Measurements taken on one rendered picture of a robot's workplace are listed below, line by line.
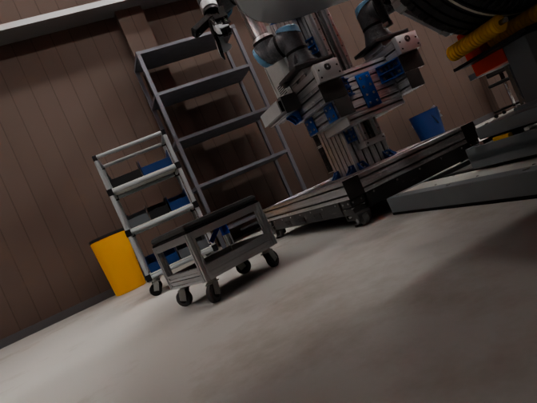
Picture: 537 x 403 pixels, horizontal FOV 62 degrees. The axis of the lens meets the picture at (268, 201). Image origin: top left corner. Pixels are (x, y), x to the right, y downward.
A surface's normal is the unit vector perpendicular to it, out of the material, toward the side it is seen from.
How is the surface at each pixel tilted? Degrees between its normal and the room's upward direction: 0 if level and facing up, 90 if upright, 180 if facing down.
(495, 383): 0
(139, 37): 90
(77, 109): 90
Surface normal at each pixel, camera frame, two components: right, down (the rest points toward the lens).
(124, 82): 0.32, -0.13
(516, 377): -0.40, -0.91
